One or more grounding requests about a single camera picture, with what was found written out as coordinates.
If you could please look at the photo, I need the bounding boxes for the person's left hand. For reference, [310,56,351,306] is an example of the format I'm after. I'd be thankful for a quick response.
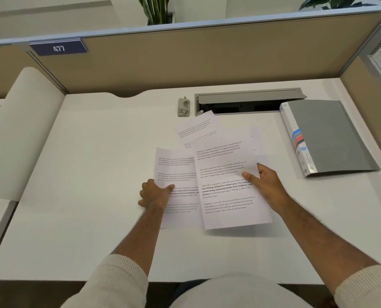
[137,178,175,210]

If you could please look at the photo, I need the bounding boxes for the person's right hand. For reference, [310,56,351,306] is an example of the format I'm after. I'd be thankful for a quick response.
[242,163,294,215]

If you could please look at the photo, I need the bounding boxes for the grey ring binder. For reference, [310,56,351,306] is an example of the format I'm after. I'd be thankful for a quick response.
[279,100,381,178]

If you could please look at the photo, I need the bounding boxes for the gray hole punch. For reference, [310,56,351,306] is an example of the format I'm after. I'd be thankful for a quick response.
[177,96,191,118]

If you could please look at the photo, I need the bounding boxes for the person's right forearm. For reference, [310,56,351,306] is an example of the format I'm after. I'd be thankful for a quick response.
[273,197,381,296]

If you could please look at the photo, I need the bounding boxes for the person's left forearm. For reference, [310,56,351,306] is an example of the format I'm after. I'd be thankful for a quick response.
[112,201,170,279]

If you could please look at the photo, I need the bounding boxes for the cream knit sweater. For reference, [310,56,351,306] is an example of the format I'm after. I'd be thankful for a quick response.
[60,254,381,308]

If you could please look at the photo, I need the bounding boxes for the beige side partition panel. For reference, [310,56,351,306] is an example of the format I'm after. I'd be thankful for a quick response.
[339,56,381,177]

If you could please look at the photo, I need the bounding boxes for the wide beige partition panel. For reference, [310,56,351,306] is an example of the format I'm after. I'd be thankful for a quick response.
[26,4,381,95]

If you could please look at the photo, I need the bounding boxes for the white curved desk divider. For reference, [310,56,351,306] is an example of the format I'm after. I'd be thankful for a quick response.
[0,67,66,202]

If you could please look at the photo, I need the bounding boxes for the blue number sign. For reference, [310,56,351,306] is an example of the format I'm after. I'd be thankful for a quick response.
[28,39,89,57]

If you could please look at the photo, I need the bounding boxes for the green snake plant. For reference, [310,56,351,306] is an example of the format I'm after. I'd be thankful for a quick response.
[136,0,172,26]

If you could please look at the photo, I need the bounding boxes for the dark green leafy plant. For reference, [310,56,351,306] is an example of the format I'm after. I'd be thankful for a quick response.
[298,0,381,12]

